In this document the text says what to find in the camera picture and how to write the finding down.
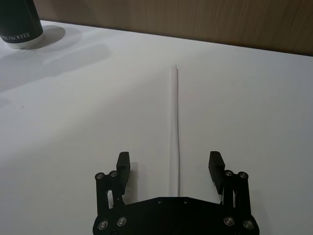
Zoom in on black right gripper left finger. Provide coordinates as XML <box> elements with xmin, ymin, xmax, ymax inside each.
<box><xmin>94</xmin><ymin>151</ymin><xmax>132</xmax><ymax>217</ymax></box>

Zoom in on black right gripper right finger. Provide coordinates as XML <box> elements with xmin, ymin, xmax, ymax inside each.
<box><xmin>208</xmin><ymin>151</ymin><xmax>250</xmax><ymax>216</ymax></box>

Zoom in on white drinking straw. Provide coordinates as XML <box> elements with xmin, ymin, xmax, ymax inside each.
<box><xmin>168</xmin><ymin>64</ymin><xmax>182</xmax><ymax>198</ymax></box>

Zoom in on white table cloth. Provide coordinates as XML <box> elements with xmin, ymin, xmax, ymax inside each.
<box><xmin>0</xmin><ymin>19</ymin><xmax>313</xmax><ymax>235</ymax></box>

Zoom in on black cup with white base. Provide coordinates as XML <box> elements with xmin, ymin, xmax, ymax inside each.
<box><xmin>0</xmin><ymin>0</ymin><xmax>45</xmax><ymax>50</ymax></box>

